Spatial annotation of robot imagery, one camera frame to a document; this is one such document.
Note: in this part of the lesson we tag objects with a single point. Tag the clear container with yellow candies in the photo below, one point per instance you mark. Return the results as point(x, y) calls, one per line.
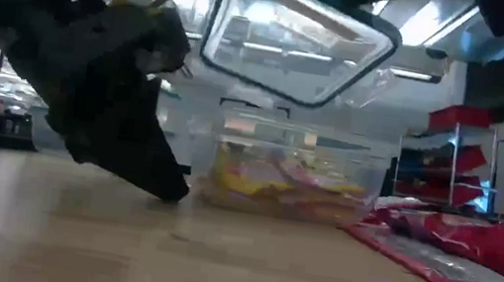
point(298, 33)

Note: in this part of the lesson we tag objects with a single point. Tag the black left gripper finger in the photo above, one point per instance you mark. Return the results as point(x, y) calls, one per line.
point(122, 141)

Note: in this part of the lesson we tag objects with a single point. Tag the red storage bin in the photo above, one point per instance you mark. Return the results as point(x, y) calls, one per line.
point(460, 119)
point(469, 161)
point(467, 193)

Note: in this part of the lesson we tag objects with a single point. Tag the metal shelf rack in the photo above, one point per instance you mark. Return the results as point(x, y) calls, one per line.
point(453, 161)

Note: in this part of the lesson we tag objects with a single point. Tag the ceiling light tube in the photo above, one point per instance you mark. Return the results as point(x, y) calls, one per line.
point(412, 75)

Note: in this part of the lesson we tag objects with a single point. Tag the red KitKat bar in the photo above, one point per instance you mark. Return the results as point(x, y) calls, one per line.
point(438, 266)
point(400, 203)

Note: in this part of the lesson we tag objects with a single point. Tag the blue storage bin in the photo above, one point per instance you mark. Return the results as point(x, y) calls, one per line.
point(411, 162)

